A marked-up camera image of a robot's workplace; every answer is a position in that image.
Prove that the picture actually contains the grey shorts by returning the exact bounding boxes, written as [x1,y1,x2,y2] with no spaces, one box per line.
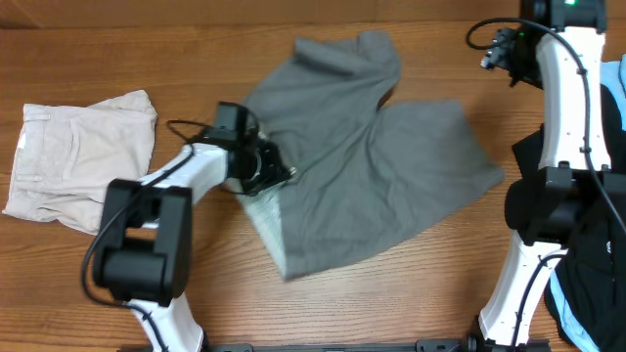
[241,31,504,281]

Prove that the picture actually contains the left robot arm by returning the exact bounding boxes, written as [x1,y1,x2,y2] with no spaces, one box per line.
[80,102,292,352]

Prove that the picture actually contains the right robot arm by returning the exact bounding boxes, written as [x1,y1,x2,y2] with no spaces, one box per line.
[455,1,625,351]

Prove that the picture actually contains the light blue garment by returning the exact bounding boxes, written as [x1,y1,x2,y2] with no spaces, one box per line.
[601,55,626,130]

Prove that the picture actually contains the beige folded shorts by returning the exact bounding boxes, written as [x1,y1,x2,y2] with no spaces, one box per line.
[3,90,157,235]

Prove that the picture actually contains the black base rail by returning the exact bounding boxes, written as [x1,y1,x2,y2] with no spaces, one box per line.
[116,338,552,352]

